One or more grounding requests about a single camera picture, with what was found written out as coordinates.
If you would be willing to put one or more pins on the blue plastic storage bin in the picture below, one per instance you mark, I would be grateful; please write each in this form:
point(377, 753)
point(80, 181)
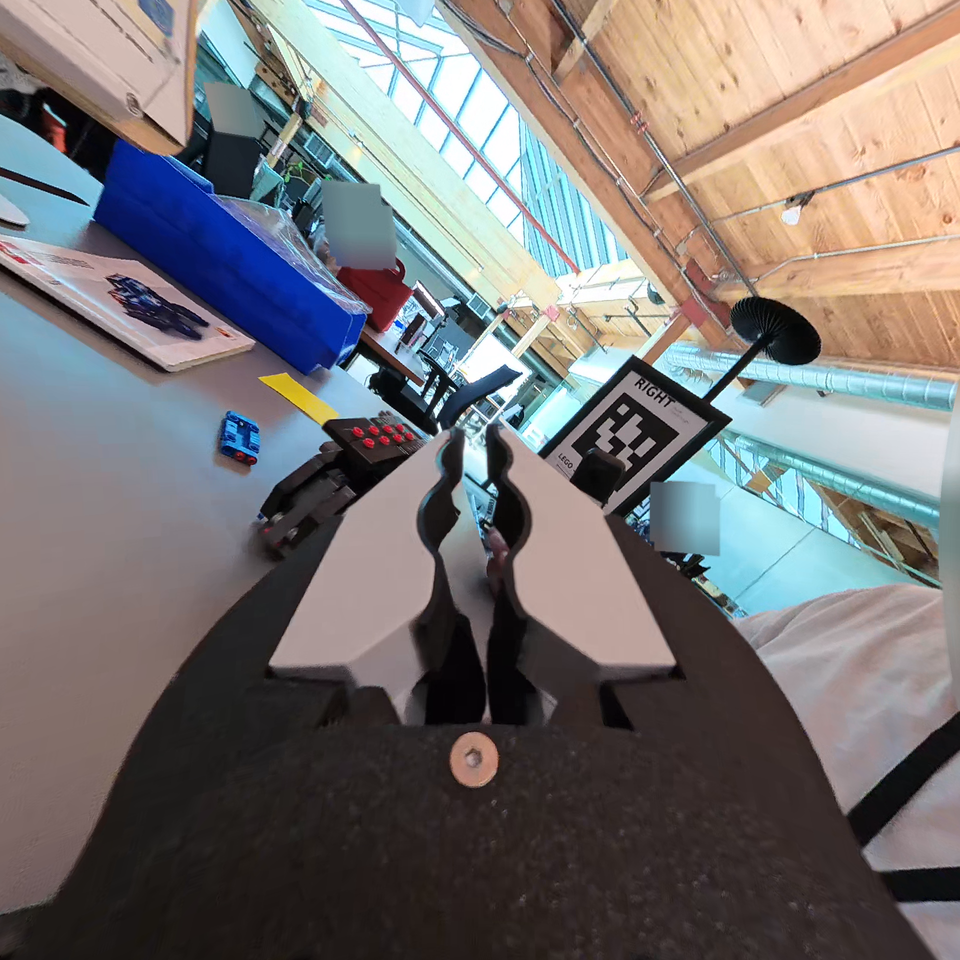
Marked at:
point(225, 261)

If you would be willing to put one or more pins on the lego instruction booklet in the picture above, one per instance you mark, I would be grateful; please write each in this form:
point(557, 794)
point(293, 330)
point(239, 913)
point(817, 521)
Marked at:
point(112, 296)

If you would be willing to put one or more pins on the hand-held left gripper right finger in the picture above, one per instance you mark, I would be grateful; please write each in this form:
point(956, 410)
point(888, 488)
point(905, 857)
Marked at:
point(577, 592)

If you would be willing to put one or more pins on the blue lego plate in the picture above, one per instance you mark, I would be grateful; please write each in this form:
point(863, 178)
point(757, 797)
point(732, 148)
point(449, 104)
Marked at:
point(239, 435)

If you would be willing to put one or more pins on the black ribbed disc on rod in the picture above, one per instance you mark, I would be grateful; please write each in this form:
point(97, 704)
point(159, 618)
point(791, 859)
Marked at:
point(776, 330)

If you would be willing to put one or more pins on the ceiling light bulb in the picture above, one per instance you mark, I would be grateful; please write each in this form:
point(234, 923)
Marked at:
point(791, 212)

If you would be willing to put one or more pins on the clear plastic bag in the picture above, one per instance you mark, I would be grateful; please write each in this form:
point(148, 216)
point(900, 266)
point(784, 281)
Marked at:
point(278, 220)

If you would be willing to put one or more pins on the yellow sticky note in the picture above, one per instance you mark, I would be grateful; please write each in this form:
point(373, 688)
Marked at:
point(300, 395)

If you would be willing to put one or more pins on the silver ventilation duct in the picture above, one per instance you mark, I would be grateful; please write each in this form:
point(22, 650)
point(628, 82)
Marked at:
point(825, 375)

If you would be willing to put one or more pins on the black office chair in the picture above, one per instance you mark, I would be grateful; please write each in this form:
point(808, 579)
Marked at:
point(472, 393)

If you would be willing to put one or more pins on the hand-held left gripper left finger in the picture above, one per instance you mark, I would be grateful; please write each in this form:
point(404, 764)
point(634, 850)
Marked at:
point(352, 592)

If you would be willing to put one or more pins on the white cardboard box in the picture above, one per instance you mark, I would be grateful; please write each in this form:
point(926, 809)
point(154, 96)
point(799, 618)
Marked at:
point(90, 52)

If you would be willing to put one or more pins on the black lego truck model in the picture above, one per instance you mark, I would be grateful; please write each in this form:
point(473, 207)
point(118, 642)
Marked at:
point(337, 468)

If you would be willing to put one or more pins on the person's white shirt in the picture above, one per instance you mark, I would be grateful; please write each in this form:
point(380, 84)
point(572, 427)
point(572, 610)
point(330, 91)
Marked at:
point(847, 712)

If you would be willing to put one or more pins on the red tote bag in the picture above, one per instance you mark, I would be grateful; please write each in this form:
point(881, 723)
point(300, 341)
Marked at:
point(375, 289)

